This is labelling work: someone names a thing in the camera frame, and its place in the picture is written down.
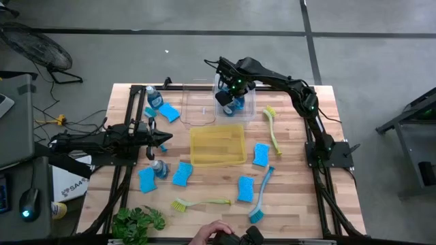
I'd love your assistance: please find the black computer mouse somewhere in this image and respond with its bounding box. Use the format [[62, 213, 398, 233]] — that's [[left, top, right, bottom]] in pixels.
[[18, 187, 40, 223]]

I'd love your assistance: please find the black metal cart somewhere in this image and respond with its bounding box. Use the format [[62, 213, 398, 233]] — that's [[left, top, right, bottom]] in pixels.
[[375, 86, 436, 199]]

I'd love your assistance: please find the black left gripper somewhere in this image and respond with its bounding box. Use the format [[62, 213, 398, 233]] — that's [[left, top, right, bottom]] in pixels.
[[128, 116, 174, 161]]

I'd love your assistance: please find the green white dish brush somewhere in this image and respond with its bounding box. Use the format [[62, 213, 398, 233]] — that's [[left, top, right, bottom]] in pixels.
[[262, 105, 283, 157], [170, 198, 232, 213]]

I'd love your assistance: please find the blue cellulose sponge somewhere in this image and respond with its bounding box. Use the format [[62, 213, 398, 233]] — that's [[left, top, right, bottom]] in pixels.
[[252, 142, 270, 168], [172, 161, 194, 187], [138, 166, 158, 194], [158, 102, 181, 124], [237, 175, 255, 203]]

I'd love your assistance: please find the grey desk top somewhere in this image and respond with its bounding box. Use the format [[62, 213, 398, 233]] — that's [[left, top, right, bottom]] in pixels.
[[0, 73, 35, 170]]

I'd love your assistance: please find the white cardboard box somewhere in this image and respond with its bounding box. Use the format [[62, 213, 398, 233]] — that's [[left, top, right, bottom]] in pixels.
[[50, 154, 93, 203]]

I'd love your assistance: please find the clear deep plastic bin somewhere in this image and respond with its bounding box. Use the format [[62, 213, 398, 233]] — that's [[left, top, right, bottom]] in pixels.
[[213, 73, 257, 123]]

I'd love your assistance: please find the black keyboard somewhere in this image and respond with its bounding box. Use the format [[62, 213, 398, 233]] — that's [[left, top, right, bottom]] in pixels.
[[0, 173, 8, 215]]

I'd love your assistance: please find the dark grey desk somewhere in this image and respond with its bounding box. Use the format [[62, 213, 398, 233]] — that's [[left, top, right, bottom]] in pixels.
[[0, 156, 55, 242]]

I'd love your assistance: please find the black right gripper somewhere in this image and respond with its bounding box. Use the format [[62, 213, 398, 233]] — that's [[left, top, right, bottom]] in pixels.
[[215, 76, 258, 108]]

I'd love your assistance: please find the clear shallow plastic bin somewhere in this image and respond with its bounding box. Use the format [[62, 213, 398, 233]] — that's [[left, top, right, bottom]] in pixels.
[[179, 81, 217, 127]]

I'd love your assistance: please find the yellow translucent plastic bin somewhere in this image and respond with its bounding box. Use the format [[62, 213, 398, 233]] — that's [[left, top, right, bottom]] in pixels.
[[189, 123, 248, 167]]

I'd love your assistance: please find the person's hand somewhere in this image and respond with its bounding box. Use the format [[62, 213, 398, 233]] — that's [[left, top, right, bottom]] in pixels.
[[188, 219, 236, 245]]

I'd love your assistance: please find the black aluminium table frame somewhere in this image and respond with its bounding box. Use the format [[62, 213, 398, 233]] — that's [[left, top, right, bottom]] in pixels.
[[80, 84, 367, 239]]

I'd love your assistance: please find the light grey device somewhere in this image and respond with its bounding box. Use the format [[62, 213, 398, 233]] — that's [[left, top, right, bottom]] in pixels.
[[0, 93, 15, 119]]

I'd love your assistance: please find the green artificial plant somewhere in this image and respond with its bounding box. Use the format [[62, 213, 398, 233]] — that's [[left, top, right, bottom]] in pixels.
[[111, 205, 167, 245]]

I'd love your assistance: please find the black handheld device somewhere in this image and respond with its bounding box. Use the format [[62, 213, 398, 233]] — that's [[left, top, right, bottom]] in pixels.
[[213, 225, 265, 245]]

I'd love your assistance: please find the yellow cable connector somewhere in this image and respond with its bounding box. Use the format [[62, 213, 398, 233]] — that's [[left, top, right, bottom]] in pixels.
[[33, 114, 66, 127]]

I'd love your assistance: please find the yellow round container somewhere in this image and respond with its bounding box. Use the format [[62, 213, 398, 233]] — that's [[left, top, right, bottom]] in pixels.
[[50, 201, 68, 221]]

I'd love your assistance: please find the black floor fan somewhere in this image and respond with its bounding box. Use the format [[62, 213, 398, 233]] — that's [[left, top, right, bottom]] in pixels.
[[0, 22, 84, 85]]

